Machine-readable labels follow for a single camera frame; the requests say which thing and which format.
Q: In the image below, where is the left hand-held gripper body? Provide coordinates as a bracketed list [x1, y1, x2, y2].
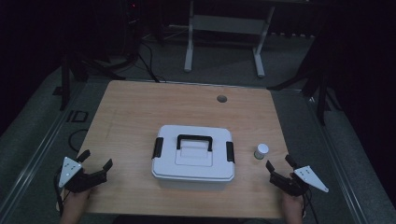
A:
[58, 156, 108, 194]

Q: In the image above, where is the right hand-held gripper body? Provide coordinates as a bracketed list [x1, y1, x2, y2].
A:
[268, 165, 330, 198]

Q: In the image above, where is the small white bottle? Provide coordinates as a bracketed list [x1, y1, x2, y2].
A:
[253, 143, 270, 161]

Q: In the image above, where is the white box lid black handle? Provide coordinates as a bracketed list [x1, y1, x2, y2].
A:
[150, 124, 235, 182]

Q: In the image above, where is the white plastic storage box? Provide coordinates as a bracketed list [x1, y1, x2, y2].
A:
[154, 175, 233, 192]

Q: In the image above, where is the person's right hand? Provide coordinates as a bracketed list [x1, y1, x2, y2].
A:
[281, 174, 308, 217]

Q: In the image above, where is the person's left hand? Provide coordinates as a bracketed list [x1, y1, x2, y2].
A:
[61, 186, 95, 215]

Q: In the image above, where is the black metal stand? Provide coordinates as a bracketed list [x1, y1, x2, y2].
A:
[266, 31, 343, 127]
[51, 51, 126, 112]

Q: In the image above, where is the dark equipment rack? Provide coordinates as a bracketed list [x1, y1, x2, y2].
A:
[122, 0, 145, 61]

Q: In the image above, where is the left hand-held gripper cable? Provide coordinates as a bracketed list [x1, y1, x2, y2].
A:
[53, 128, 90, 217]

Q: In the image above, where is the hand-held gripper cable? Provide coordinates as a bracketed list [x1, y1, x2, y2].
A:
[53, 128, 90, 217]
[300, 186, 319, 224]

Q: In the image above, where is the right hand-held gripper cable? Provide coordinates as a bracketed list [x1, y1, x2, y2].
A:
[300, 186, 319, 224]

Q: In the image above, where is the grey metal floor rail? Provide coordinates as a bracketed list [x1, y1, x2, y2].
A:
[0, 92, 82, 216]
[306, 94, 370, 224]

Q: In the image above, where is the black floor cable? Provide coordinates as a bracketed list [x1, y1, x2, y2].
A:
[135, 39, 167, 84]

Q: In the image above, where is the white metal desk frame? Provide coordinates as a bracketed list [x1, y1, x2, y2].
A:
[183, 0, 276, 79]

